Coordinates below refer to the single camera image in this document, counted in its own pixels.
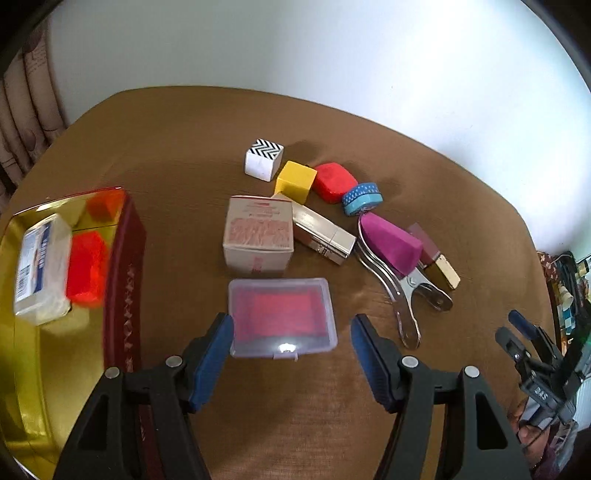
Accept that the clear case red insert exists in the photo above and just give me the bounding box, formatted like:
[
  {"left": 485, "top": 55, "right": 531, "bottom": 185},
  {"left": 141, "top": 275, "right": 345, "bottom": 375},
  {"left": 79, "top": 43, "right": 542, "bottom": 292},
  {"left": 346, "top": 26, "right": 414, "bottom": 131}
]
[{"left": 228, "top": 278, "right": 338, "bottom": 360}]

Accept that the clear box white label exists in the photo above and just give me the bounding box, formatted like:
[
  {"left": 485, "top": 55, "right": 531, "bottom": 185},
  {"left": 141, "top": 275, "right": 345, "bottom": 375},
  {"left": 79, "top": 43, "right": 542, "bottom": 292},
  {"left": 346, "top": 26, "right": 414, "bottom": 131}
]
[{"left": 14, "top": 214, "right": 72, "bottom": 326}]

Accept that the yellow wooden cube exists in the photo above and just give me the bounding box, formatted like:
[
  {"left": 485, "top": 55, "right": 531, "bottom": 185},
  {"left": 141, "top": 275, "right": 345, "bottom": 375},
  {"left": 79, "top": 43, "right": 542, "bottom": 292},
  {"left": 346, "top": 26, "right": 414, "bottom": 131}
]
[{"left": 274, "top": 161, "right": 318, "bottom": 204}]

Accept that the person right hand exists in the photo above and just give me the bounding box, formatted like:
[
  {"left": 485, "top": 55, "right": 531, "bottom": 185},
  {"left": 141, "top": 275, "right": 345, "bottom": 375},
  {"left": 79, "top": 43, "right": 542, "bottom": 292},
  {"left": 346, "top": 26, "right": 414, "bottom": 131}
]
[{"left": 508, "top": 399, "right": 557, "bottom": 473}]

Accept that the colourful clutter at edge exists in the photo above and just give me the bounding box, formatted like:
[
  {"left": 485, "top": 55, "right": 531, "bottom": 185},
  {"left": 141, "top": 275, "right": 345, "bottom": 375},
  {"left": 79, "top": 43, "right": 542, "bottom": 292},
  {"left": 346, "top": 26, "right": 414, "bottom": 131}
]
[{"left": 537, "top": 251, "right": 590, "bottom": 351}]

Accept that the silver metal clip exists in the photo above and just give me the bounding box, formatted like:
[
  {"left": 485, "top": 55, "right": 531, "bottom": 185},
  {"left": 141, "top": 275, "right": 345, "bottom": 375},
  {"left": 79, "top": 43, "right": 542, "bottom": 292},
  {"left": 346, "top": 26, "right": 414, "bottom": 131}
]
[{"left": 355, "top": 212, "right": 453, "bottom": 350}]

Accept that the magenta wedge block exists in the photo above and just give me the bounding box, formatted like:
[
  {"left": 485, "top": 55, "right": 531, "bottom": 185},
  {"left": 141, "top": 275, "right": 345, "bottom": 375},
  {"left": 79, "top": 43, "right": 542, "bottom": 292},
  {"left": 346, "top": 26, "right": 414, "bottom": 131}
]
[{"left": 360, "top": 212, "right": 423, "bottom": 277}]

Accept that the beige cardboard box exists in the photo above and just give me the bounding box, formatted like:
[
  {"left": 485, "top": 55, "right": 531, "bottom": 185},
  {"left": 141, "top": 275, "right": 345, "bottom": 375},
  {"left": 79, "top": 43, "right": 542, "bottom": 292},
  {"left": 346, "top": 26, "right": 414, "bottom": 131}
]
[{"left": 222, "top": 195, "right": 294, "bottom": 276}]

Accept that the silver rectangular case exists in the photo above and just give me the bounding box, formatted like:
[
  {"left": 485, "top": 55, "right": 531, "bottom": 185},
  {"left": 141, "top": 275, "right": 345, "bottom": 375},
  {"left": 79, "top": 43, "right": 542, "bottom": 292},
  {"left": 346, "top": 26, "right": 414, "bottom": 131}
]
[{"left": 271, "top": 193, "right": 356, "bottom": 265}]

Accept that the red gold tin box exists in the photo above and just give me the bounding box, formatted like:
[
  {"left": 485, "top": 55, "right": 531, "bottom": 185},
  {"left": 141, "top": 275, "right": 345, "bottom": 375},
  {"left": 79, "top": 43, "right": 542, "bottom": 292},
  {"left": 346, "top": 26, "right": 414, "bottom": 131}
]
[{"left": 1, "top": 187, "right": 146, "bottom": 479}]

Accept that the blue washi tape roll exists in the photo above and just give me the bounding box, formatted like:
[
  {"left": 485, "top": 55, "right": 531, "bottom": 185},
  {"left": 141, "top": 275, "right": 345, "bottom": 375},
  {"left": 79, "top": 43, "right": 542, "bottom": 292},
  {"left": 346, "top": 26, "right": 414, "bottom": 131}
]
[{"left": 342, "top": 182, "right": 383, "bottom": 216}]

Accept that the red rounded cube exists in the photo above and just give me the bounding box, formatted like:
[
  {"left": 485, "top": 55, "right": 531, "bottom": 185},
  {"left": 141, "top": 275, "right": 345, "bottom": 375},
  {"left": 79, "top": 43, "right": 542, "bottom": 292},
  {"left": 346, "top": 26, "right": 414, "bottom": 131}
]
[{"left": 312, "top": 162, "right": 358, "bottom": 204}]

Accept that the white zigzag pattern cube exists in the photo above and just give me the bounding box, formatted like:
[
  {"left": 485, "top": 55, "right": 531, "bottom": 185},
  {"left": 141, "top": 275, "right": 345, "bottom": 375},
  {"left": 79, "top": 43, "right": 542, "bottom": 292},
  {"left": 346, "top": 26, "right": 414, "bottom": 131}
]
[{"left": 245, "top": 138, "right": 284, "bottom": 182}]

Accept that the beige patterned curtain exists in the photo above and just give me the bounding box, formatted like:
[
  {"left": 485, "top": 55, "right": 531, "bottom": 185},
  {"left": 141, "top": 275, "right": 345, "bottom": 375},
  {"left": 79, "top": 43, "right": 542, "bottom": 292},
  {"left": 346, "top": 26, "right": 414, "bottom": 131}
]
[{"left": 1, "top": 23, "right": 66, "bottom": 208}]

